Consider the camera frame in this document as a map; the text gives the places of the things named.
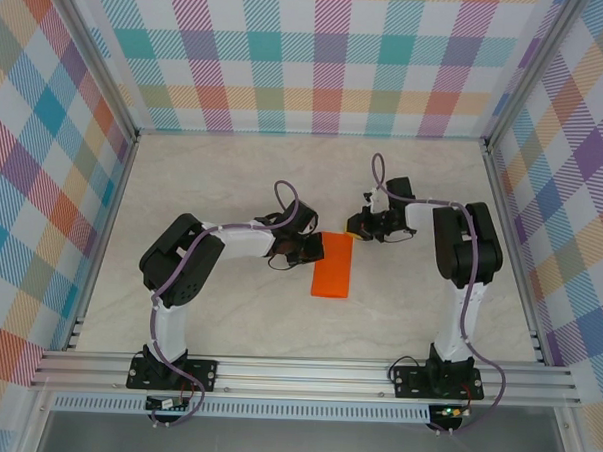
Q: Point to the orange cloth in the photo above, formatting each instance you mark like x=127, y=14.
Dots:
x=332, y=272

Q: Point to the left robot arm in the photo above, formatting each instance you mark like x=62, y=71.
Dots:
x=180, y=261

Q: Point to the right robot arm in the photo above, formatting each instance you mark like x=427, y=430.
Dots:
x=465, y=253

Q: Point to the grey metal panel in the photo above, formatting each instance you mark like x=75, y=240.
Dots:
x=297, y=446

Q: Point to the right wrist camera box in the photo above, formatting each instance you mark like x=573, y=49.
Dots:
x=370, y=198

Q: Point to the thin aluminium wall rail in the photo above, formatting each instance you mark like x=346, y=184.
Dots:
x=310, y=135

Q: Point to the aluminium side rail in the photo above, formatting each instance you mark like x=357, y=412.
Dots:
x=104, y=242
x=516, y=255

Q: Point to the long aluminium mounting rail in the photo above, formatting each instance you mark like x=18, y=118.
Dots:
x=300, y=376

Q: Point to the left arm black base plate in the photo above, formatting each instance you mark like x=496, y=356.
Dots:
x=202, y=374

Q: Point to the aluminium corner post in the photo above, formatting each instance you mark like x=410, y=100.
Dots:
x=531, y=71
x=96, y=57

